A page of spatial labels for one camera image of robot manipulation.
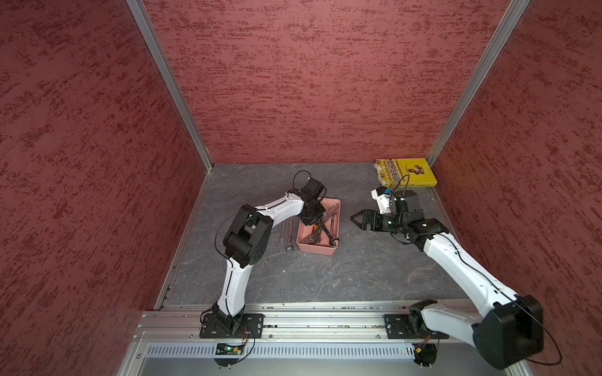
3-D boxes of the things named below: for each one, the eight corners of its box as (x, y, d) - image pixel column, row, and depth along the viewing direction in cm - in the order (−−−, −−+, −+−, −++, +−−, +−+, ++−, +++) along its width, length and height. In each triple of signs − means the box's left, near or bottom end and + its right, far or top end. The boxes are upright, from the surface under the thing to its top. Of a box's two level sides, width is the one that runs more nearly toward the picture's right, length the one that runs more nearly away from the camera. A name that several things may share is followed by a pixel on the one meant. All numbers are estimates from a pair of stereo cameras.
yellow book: (380, 188, 114) (382, 182, 111) (373, 162, 126) (375, 157, 123) (434, 188, 115) (438, 182, 111) (423, 163, 126) (426, 157, 123)
